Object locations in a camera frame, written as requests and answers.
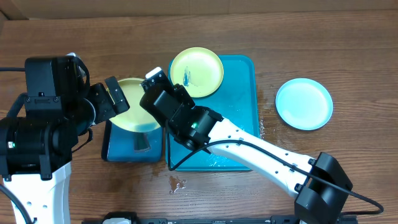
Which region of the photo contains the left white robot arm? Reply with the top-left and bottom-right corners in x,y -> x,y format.
1,54 -> 129,223

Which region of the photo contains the dark green sponge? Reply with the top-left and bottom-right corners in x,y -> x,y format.
133,132 -> 150,152

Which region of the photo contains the small dark water tray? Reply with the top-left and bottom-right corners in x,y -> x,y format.
101,121 -> 163,162

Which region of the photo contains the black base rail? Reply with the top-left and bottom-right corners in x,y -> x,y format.
81,211 -> 358,224

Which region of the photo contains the light blue plate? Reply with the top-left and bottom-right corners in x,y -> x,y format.
275,78 -> 333,131

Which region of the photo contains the yellow plate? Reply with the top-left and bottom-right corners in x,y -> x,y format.
169,47 -> 224,98
109,78 -> 160,133

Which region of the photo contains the large teal serving tray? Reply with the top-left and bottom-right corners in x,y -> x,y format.
176,55 -> 260,172

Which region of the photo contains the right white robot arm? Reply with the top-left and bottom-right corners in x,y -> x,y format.
140,73 -> 353,223

